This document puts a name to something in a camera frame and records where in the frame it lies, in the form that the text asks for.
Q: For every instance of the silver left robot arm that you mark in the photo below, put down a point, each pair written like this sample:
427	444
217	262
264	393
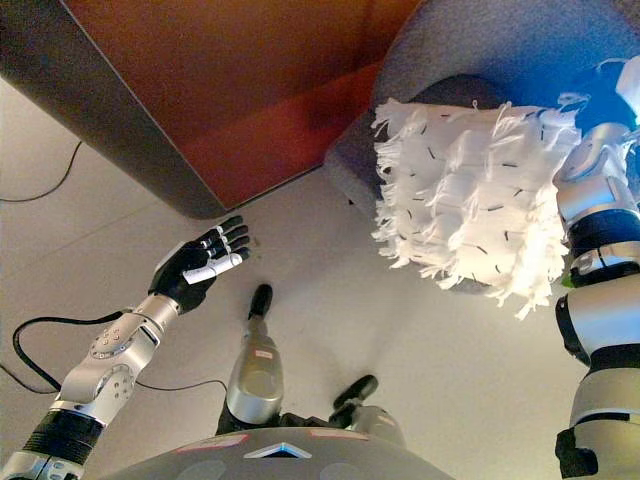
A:
105	360

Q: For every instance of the grey robot torso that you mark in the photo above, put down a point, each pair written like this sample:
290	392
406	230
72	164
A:
280	460

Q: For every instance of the grey fabric armchair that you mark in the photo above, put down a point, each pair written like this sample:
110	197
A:
500	45

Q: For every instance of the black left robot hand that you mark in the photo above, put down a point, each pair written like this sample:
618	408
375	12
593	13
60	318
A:
190	265

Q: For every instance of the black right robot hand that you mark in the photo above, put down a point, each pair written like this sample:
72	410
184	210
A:
605	100

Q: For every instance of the brown wooden cabinet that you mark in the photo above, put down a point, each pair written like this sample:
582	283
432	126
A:
200	90

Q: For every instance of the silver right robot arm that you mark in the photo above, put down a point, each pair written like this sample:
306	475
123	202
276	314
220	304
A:
605	350

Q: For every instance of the white fringed pillow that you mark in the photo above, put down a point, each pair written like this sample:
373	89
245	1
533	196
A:
475	200

